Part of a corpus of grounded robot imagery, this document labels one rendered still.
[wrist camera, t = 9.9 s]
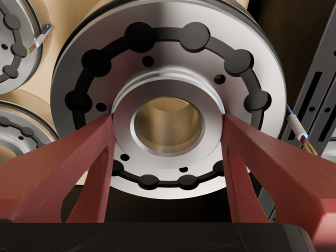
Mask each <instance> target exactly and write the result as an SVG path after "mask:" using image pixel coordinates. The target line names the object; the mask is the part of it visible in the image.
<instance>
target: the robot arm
mask: <svg viewBox="0 0 336 252"><path fill-rule="evenodd" d="M115 142H116V140H115V136H114V130H113V121H112V114H111V113H106V114H104V115H102V116H100V117H99V118H97V119H95V120H94V121H92V122H90V123H88V124H87V125H85V126H83V127H82V128H80V129H78V130H76V131H75V132H73V133H71V134H69V135H67V136H65V137H62V138H60V139H58V140H55V141H53V142H50V143H48V144H46V145H43V146H41V147H39V148H36V149H34V150H31V151H29V152H27V153H24V154H22V155H19V156H17V157H15V158H12V159H10V160H7V161H5V162H3V163H0V252H336V163H334V162H332V161H330V160H327V159H325V158H322V157H320V156H318V155H315V154H313V153H310V152H308V151H306V150H303V149H301V148H298V147H296V146H294V145H291V144H289V143H286V142H284V141H281V140H279V139H277V138H274V137H272V136H270V135H267V134H266V133H264V132H262V131H260V130H258V129H257V128H255V127H253V126H252V125H250V124H248V123H246V122H245V121H243V120H241V119H240V118H238V117H236V116H234V115H233V114H231V113H225V114H224V123H223V132H222V138H221V141H220V142H221V151H222V161H223V170H224V178H225V184H226V190H227V196H228V202H229V208H230V214H231V220H232V222H104V220H105V214H106V208H107V202H108V196H109V190H110V184H111V178H112V170H113V161H114V151H115ZM88 168H89V170H88V173H87V176H86V179H85V182H84V185H83V188H82V191H81V194H80V196H79V198H78V201H77V202H76V204H75V206H74V208H73V210H72V212H71V214H70V216H69V218H68V219H67V221H66V222H62V221H61V208H62V204H63V200H64V198H65V197H66V196H67V194H68V193H69V192H70V191H71V189H72V188H73V187H74V186H75V184H76V183H77V182H78V181H79V179H80V178H81V177H82V176H83V174H84V173H85V172H86V171H87V169H88ZM247 168H248V169H249V170H250V171H251V173H252V174H253V175H254V176H255V178H256V179H257V180H258V181H259V183H260V184H261V185H262V186H263V188H264V189H265V190H266V191H267V193H268V194H269V195H270V196H271V198H272V200H273V202H274V206H275V221H274V223H270V221H269V219H268V217H267V215H266V214H265V212H264V210H263V208H262V206H261V204H260V202H259V200H258V198H257V196H256V193H255V191H254V188H253V185H252V182H251V179H250V176H249V173H248V170H247Z"/></svg>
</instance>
